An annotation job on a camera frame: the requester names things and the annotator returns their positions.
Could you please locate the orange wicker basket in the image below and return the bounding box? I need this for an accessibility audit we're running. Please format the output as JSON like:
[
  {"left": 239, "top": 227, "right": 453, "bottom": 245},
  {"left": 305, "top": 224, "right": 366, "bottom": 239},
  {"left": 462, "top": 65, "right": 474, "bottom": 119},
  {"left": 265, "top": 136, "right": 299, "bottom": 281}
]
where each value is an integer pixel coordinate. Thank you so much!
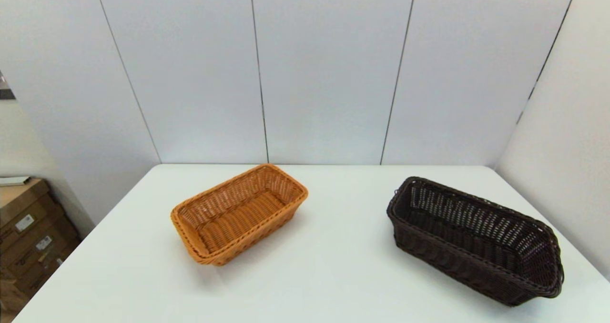
[{"left": 170, "top": 163, "right": 309, "bottom": 266}]

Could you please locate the dark brown wicker basket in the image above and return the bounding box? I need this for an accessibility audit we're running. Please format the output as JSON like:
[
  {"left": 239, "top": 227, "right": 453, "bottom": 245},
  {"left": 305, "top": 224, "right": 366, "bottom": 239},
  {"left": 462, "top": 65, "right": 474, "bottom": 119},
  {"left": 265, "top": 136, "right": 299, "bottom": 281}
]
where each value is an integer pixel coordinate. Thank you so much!
[{"left": 386, "top": 176, "right": 565, "bottom": 307}]

